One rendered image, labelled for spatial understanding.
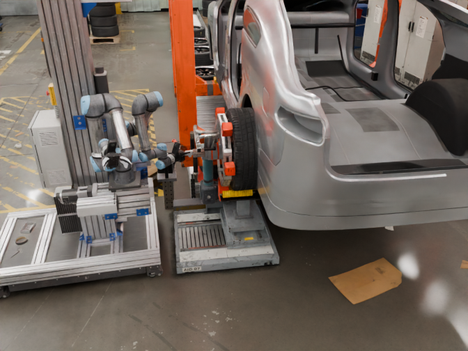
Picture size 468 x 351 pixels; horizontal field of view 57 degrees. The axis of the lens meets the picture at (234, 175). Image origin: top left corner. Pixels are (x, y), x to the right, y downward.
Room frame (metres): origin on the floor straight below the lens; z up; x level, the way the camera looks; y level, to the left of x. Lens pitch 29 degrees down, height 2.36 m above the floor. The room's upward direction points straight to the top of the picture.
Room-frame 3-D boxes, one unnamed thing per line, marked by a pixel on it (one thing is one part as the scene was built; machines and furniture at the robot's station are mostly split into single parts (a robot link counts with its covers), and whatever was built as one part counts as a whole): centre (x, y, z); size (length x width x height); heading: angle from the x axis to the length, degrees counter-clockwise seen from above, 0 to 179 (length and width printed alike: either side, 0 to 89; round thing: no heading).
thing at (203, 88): (5.47, 0.37, 0.69); 0.52 x 0.17 x 0.35; 99
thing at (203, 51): (8.07, 0.65, 0.39); 0.66 x 0.66 x 0.24
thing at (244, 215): (3.13, -0.08, 0.32); 0.40 x 0.30 x 0.28; 9
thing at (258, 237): (3.07, -0.09, 0.13); 0.50 x 0.36 x 0.10; 9
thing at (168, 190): (3.58, 0.64, 0.21); 0.10 x 0.10 x 0.42; 9
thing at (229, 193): (3.00, -0.03, 0.51); 0.29 x 0.06 x 0.06; 99
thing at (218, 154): (3.09, 0.16, 0.85); 0.21 x 0.14 x 0.14; 99
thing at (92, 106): (2.62, 0.91, 1.19); 0.15 x 0.12 x 0.55; 117
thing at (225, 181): (3.10, 0.09, 0.85); 0.54 x 0.07 x 0.54; 9
